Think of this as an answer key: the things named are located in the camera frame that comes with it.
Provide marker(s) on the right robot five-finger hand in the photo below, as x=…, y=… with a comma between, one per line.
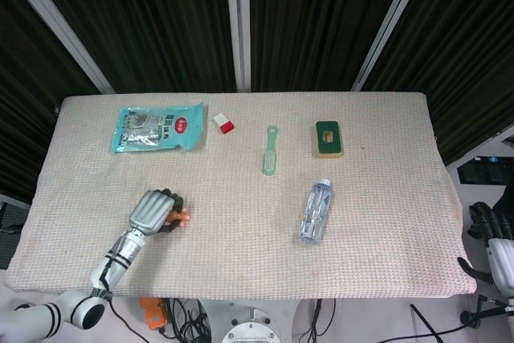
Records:
x=500, y=250

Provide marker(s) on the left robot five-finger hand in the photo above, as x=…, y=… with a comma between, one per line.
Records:
x=150, y=212

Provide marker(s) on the orange-pink turtle toy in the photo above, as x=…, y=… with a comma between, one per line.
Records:
x=182, y=218

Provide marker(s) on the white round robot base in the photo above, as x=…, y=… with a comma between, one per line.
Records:
x=250, y=329

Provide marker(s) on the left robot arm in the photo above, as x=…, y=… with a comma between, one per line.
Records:
x=110, y=264

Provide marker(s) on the teal snack bag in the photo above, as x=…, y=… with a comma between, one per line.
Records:
x=156, y=130

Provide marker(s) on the orange device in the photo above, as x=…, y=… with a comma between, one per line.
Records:
x=153, y=314

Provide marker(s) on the black slanted rod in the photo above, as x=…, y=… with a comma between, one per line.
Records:
x=427, y=323

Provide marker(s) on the beige woven table cloth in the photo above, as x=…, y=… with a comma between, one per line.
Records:
x=249, y=262

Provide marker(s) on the red and white block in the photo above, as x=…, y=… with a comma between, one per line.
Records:
x=223, y=123

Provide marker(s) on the green plastic comb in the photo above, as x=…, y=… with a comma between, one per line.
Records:
x=270, y=154

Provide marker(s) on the dark green curtain panel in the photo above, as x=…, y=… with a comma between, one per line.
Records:
x=470, y=58
x=152, y=17
x=28, y=110
x=317, y=17

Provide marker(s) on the clear plastic water bottle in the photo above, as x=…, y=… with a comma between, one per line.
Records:
x=316, y=210

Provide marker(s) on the green and yellow sponge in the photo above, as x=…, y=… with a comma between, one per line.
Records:
x=329, y=139

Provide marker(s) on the white frame post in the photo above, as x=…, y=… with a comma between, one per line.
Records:
x=238, y=21
x=60, y=25
x=385, y=25

